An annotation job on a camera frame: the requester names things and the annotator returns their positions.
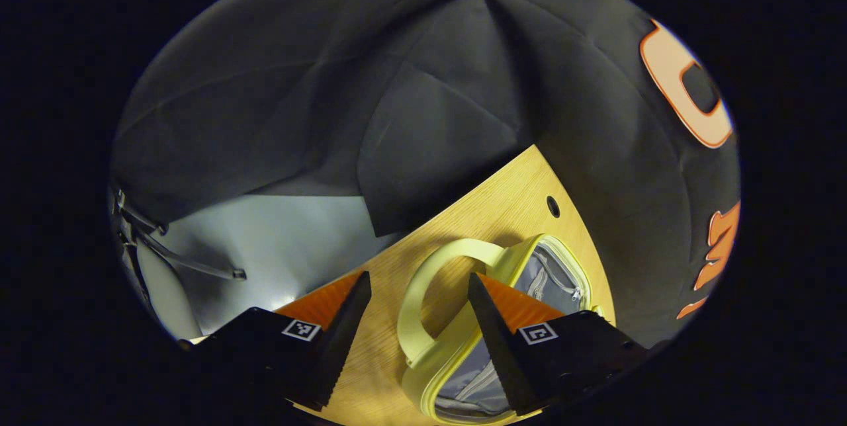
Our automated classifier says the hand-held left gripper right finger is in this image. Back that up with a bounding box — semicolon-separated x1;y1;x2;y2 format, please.
467;272;652;415

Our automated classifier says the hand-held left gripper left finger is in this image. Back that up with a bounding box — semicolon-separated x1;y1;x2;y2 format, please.
179;271;373;412

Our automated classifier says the pale yellow suitcase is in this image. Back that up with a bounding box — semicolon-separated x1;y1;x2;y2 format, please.
397;234;606;425

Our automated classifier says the grey metal stand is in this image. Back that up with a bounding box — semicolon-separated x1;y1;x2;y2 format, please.
112;188;249;321

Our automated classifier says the black backdrop cloth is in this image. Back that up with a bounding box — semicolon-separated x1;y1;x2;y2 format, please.
109;0;742;347

